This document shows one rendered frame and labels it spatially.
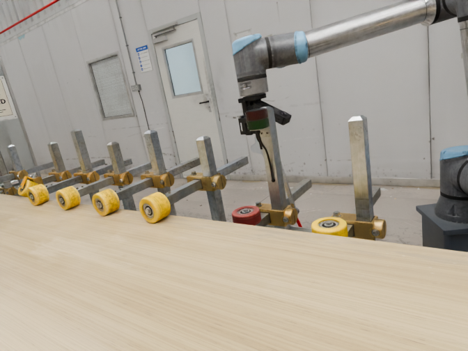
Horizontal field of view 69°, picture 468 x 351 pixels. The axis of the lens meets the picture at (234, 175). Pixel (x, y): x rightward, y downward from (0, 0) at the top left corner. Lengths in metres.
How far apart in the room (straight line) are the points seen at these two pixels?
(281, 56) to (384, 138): 2.68
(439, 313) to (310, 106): 3.35
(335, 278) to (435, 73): 2.97
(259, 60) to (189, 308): 0.71
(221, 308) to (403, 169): 3.21
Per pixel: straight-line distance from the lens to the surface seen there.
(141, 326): 0.63
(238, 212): 0.96
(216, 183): 1.12
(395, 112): 3.57
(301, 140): 3.93
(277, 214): 1.03
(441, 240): 1.56
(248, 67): 1.04
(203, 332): 0.57
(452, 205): 1.56
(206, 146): 1.12
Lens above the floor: 1.26
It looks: 15 degrees down
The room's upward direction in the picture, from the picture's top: 10 degrees counter-clockwise
